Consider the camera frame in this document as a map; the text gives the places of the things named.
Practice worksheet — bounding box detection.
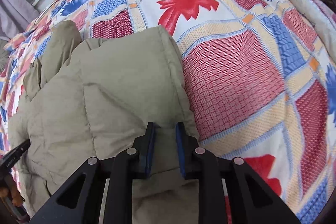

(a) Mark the khaki puffer jacket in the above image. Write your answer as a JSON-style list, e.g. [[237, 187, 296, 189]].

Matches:
[[8, 20, 199, 223]]

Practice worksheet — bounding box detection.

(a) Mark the person's left hand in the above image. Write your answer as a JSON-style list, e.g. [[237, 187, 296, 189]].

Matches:
[[0, 174, 23, 207]]

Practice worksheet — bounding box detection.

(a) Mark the leaf patchwork bed quilt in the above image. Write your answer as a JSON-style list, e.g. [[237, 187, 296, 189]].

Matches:
[[1, 0, 335, 223]]

